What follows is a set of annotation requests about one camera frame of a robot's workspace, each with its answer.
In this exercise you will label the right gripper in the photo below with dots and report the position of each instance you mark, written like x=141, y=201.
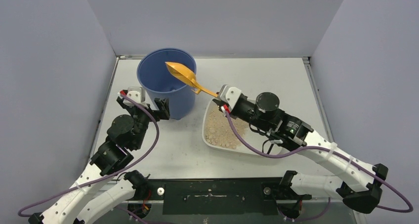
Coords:
x=224, y=103

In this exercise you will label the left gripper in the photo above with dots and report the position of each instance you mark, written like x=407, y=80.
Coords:
x=144, y=108

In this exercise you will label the blue plastic bucket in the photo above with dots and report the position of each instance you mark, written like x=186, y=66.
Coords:
x=154, y=77

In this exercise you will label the white litter tray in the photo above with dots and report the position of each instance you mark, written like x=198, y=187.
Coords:
x=257, y=141

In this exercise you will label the orange litter scoop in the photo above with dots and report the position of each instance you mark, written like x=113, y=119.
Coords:
x=188, y=77

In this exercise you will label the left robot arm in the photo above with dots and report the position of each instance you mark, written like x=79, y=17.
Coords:
x=105, y=183

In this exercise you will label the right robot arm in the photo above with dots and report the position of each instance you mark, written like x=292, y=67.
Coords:
x=356, y=183

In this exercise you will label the tan cat litter pile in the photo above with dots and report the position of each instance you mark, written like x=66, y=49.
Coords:
x=216, y=132

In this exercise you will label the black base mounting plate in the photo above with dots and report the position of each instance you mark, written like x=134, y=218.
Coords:
x=214, y=197

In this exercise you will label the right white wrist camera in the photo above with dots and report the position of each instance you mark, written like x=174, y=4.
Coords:
x=230, y=95

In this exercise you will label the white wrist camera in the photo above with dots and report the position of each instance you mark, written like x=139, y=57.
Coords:
x=230, y=95
x=137, y=94

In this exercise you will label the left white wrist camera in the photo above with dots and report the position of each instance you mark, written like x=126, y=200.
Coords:
x=137, y=94

